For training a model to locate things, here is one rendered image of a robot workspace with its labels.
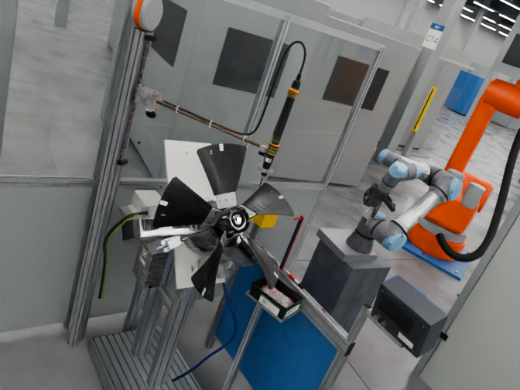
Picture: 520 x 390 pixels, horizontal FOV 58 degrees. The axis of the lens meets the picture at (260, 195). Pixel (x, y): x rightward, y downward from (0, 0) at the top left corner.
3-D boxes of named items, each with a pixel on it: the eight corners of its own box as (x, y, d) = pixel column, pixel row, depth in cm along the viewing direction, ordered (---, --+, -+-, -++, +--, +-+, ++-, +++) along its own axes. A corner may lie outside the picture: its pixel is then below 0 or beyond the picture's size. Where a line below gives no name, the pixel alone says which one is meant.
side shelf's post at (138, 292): (121, 334, 288) (152, 220, 256) (128, 333, 290) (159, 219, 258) (124, 339, 285) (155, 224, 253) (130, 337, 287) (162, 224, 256)
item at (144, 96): (131, 103, 210) (135, 84, 207) (139, 100, 217) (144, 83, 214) (150, 111, 209) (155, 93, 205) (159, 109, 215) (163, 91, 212)
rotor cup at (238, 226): (217, 244, 207) (235, 241, 197) (204, 214, 205) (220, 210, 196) (241, 230, 216) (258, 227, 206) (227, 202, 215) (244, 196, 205)
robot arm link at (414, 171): (408, 156, 230) (392, 159, 224) (425, 167, 222) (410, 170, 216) (402, 170, 234) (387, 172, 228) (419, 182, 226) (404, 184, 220)
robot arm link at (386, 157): (432, 161, 264) (384, 142, 232) (447, 170, 257) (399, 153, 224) (420, 179, 268) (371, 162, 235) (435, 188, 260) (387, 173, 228)
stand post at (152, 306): (127, 361, 270) (176, 187, 226) (141, 357, 276) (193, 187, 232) (130, 367, 267) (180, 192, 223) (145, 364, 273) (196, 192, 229)
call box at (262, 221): (243, 215, 266) (249, 199, 262) (257, 214, 272) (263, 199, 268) (258, 230, 255) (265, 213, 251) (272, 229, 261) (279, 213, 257)
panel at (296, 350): (214, 333, 297) (246, 248, 271) (215, 333, 297) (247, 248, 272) (291, 444, 242) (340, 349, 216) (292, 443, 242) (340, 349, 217)
